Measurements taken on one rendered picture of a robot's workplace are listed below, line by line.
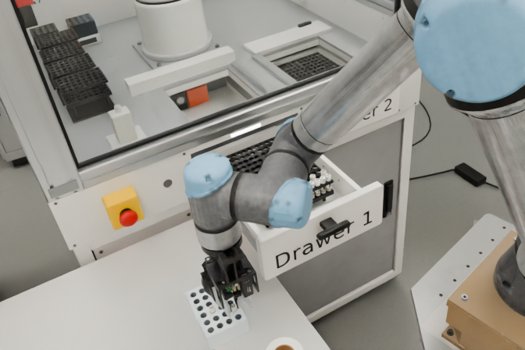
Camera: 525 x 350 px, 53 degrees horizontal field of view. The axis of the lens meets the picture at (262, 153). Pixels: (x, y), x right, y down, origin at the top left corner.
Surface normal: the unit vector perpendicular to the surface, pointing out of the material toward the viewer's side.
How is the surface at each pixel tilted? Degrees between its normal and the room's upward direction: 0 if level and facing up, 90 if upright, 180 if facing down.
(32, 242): 0
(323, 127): 88
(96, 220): 90
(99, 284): 0
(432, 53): 84
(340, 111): 88
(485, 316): 2
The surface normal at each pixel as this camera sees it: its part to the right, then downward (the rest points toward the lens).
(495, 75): -0.39, 0.45
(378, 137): 0.48, 0.48
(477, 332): -0.73, 0.47
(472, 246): -0.11, -0.80
